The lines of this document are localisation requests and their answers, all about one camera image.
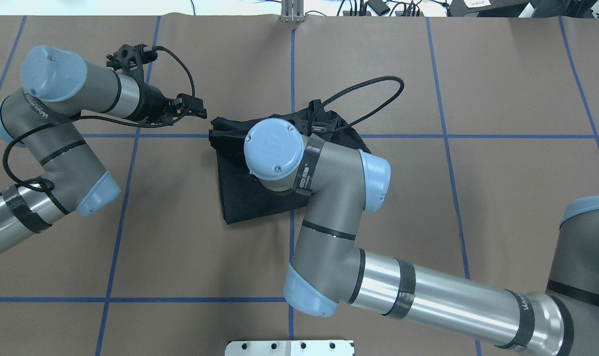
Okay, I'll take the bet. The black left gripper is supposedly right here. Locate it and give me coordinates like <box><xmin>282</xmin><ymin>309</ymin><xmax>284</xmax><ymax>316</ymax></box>
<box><xmin>131</xmin><ymin>83</ymin><xmax>207</xmax><ymax>124</ymax></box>

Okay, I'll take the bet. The black graphic t-shirt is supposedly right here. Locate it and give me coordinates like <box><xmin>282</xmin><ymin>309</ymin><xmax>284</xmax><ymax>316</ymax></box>
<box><xmin>209</xmin><ymin>114</ymin><xmax>371</xmax><ymax>225</ymax></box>

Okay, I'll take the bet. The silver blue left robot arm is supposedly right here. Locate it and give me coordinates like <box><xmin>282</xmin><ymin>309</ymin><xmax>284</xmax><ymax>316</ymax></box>
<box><xmin>0</xmin><ymin>44</ymin><xmax>207</xmax><ymax>254</ymax></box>

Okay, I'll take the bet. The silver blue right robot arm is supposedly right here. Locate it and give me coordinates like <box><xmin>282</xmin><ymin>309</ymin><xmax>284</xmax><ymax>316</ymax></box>
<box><xmin>244</xmin><ymin>119</ymin><xmax>599</xmax><ymax>356</ymax></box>

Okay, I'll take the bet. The black power adapter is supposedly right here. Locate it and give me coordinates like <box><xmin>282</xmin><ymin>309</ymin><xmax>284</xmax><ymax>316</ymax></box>
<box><xmin>366</xmin><ymin>0</ymin><xmax>390</xmax><ymax>16</ymax></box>

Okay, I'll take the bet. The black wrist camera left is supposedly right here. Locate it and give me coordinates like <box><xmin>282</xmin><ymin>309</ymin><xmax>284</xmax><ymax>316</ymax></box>
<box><xmin>106</xmin><ymin>44</ymin><xmax>159</xmax><ymax>83</ymax></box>

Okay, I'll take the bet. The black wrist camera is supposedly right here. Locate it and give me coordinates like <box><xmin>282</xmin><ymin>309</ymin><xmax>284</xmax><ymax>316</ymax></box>
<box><xmin>106</xmin><ymin>44</ymin><xmax>159</xmax><ymax>83</ymax></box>
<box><xmin>282</xmin><ymin>99</ymin><xmax>346</xmax><ymax>141</ymax></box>

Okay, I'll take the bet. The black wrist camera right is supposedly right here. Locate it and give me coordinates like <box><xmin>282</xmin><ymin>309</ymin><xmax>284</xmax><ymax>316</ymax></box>
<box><xmin>282</xmin><ymin>99</ymin><xmax>346</xmax><ymax>141</ymax></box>

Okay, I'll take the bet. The aluminium frame post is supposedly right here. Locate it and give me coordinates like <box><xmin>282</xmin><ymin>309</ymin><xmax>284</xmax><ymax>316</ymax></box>
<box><xmin>280</xmin><ymin>0</ymin><xmax>305</xmax><ymax>23</ymax></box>

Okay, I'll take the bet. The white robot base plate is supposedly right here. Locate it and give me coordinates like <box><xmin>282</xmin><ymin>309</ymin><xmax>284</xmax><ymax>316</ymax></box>
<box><xmin>224</xmin><ymin>339</ymin><xmax>356</xmax><ymax>356</ymax></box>

